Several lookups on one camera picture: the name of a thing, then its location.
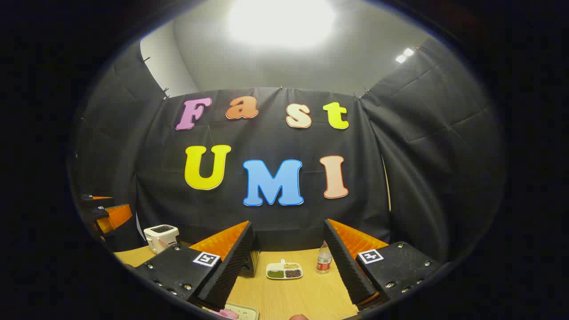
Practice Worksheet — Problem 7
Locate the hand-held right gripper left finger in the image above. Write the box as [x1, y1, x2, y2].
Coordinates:
[133, 220, 255, 312]

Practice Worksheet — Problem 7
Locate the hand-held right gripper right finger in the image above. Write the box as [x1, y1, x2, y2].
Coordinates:
[323, 218, 445, 311]

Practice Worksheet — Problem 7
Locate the black electric oven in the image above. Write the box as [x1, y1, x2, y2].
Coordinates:
[242, 231, 262, 279]

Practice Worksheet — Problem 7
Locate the white square plate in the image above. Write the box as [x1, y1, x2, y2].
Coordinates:
[204, 302, 260, 320]

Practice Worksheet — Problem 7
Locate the pink ham slice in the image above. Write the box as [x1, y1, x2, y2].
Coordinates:
[208, 308, 240, 320]

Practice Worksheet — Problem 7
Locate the clear bottle with red label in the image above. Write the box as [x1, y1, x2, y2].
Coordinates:
[317, 241, 333, 274]

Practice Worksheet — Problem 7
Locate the white toaster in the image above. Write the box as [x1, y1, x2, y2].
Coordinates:
[144, 224, 180, 254]

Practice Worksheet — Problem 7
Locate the white divided dish of beans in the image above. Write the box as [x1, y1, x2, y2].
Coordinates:
[266, 260, 304, 280]

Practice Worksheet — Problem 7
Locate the large ceiling light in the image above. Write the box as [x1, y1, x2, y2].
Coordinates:
[227, 0, 337, 50]

